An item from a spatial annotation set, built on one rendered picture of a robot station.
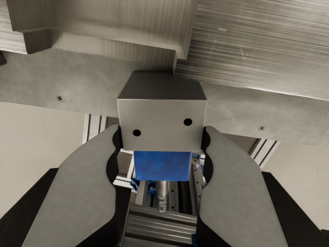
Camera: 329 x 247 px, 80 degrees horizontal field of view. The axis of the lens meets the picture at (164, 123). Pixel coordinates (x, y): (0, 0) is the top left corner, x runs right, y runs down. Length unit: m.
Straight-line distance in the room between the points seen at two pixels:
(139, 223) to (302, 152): 1.18
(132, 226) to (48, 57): 0.33
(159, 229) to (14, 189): 1.46
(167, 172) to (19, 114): 1.23
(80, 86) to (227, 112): 0.13
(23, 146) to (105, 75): 1.32
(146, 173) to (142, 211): 0.29
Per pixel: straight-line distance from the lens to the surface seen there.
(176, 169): 0.15
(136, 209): 0.44
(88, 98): 0.18
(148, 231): 0.42
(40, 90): 0.20
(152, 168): 0.15
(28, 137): 1.41
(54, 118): 1.25
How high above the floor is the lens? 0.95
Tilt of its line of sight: 60 degrees down
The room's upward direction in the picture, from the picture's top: 178 degrees counter-clockwise
